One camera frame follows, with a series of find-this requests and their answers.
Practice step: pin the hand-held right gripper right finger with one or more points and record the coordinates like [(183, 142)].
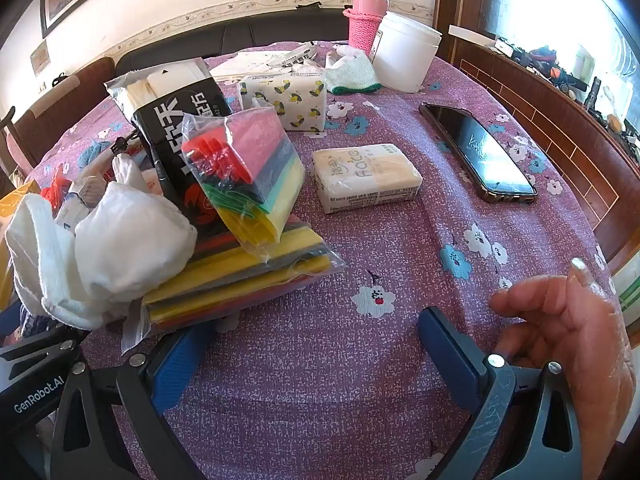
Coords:
[(450, 355)]

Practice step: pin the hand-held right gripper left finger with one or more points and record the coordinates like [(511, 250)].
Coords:
[(177, 365)]

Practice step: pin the flat pack of coloured cloths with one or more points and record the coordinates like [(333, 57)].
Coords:
[(240, 280)]

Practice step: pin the white knit cloth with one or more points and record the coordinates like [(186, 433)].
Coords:
[(40, 260)]

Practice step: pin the white plastic bag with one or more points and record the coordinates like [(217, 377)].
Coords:
[(135, 230)]

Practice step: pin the red plastic packet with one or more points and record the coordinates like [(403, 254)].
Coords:
[(52, 190)]

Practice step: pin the white facial tissue pack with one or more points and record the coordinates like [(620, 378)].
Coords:
[(365, 177)]

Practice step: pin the small bag of coloured cloths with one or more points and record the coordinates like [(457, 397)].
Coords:
[(250, 170)]

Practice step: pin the lemon print tissue pack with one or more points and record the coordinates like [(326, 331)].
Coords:
[(295, 97)]

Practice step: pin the person's right hand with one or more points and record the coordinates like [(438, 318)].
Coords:
[(595, 340)]

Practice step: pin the purple floral tablecloth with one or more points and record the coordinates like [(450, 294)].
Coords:
[(350, 390)]

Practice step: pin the green and white carton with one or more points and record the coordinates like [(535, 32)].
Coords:
[(627, 285)]

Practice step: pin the smartphone in clear case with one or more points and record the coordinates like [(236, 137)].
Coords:
[(475, 150)]

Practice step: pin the brown wooden chair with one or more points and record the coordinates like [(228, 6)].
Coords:
[(65, 105)]

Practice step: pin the green edged white cloth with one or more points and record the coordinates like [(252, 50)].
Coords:
[(355, 77)]

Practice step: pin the windowsill clutter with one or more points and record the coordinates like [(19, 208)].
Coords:
[(565, 75)]

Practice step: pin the white paper sheets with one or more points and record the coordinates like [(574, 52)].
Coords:
[(245, 65)]

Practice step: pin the white plastic jar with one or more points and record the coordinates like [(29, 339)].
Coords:
[(405, 50)]

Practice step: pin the pink thermos bottle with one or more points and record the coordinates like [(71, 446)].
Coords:
[(367, 15)]

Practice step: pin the black sofa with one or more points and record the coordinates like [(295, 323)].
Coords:
[(280, 30)]

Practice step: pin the window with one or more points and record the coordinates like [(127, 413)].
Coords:
[(550, 0)]

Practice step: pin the small wall plaque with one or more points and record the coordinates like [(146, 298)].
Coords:
[(40, 57)]

